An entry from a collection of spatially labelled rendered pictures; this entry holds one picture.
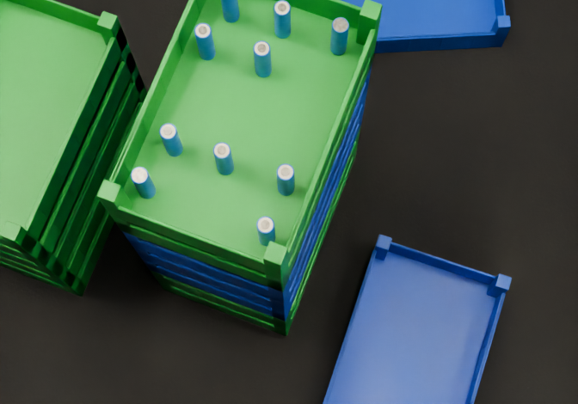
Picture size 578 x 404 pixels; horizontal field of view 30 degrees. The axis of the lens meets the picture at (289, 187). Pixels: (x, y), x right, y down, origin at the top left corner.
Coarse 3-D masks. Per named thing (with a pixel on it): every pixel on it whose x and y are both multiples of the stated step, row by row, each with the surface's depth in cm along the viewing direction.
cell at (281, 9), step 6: (282, 0) 115; (276, 6) 115; (282, 6) 115; (288, 6) 115; (276, 12) 115; (282, 12) 115; (288, 12) 115; (276, 18) 116; (282, 18) 116; (288, 18) 116; (276, 24) 118; (282, 24) 117; (288, 24) 118; (276, 30) 119; (282, 30) 119; (288, 30) 119; (282, 36) 120
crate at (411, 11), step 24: (360, 0) 174; (384, 0) 174; (408, 0) 174; (432, 0) 174; (456, 0) 174; (480, 0) 174; (384, 24) 173; (408, 24) 173; (432, 24) 173; (456, 24) 173; (480, 24) 173; (504, 24) 165; (384, 48) 170; (408, 48) 171; (432, 48) 171; (456, 48) 172
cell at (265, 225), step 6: (258, 222) 109; (264, 222) 109; (270, 222) 109; (258, 228) 109; (264, 228) 109; (270, 228) 109; (258, 234) 111; (264, 234) 109; (270, 234) 110; (264, 240) 112; (270, 240) 112
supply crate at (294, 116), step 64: (192, 0) 117; (256, 0) 122; (320, 0) 118; (192, 64) 120; (320, 64) 120; (192, 128) 118; (256, 128) 118; (320, 128) 118; (128, 192) 117; (192, 192) 116; (256, 192) 116; (256, 256) 115
